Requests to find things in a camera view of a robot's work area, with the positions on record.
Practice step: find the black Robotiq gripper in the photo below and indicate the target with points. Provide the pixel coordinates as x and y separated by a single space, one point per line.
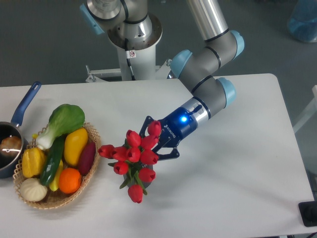
175 127

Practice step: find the red tulip bouquet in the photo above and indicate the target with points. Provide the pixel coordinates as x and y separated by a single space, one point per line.
134 159

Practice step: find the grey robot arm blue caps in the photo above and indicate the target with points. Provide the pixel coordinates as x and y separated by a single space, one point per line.
209 95

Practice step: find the dark grey ribbed vase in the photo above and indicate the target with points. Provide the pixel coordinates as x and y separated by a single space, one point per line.
148 184

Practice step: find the purple sweet potato toy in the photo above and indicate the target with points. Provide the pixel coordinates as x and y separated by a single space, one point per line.
87 158

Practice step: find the yellow mango toy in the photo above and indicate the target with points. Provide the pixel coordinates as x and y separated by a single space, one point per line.
74 144

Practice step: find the green bok choy toy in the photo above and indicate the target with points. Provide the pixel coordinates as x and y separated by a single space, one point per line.
65 119

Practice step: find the orange fruit toy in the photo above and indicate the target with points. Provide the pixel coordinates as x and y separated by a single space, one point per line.
69 180

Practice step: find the yellow banana toy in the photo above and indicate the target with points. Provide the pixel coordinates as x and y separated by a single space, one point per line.
54 185

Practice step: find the green cucumber toy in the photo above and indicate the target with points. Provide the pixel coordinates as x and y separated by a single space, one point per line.
54 158

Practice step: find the woven wicker basket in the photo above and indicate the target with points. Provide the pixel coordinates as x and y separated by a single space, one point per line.
57 199

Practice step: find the yellow bell pepper toy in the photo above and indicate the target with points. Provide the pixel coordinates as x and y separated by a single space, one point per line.
33 160

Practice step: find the white steamed bun toy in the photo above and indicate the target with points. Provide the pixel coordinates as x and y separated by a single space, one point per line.
32 190

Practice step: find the blue saucepan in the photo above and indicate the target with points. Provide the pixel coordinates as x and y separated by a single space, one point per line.
12 128

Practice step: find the brown bread in pan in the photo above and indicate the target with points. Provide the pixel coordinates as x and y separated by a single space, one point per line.
10 146

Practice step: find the black device at table edge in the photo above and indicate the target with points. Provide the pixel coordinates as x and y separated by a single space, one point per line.
308 211

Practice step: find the blue translucent bin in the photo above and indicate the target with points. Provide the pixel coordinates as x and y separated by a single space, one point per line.
302 24

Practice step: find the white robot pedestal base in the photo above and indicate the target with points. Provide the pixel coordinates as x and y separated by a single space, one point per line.
136 51

